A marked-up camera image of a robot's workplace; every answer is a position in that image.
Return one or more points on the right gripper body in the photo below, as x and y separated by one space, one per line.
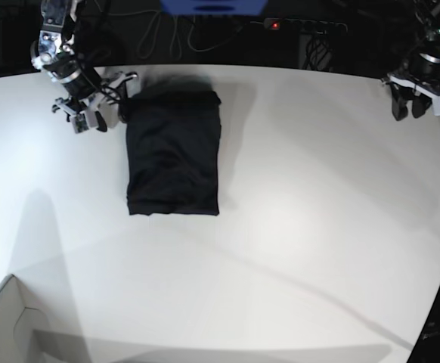
80 112

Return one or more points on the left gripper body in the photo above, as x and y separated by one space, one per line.
429 88

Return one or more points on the black t-shirt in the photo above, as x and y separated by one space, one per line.
172 140

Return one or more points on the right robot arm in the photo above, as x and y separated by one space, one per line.
54 53

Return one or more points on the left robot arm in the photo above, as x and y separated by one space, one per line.
423 59

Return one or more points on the blue plastic bin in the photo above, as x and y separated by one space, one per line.
214 7

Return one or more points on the black power strip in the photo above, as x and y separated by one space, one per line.
317 27

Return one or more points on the white cardboard box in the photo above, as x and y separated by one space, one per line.
18 342

